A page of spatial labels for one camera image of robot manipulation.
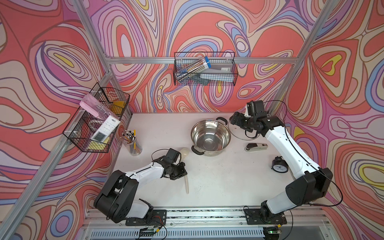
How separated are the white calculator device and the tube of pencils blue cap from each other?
395 mm

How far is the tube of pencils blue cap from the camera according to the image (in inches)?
31.5

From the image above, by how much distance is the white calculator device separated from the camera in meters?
0.69
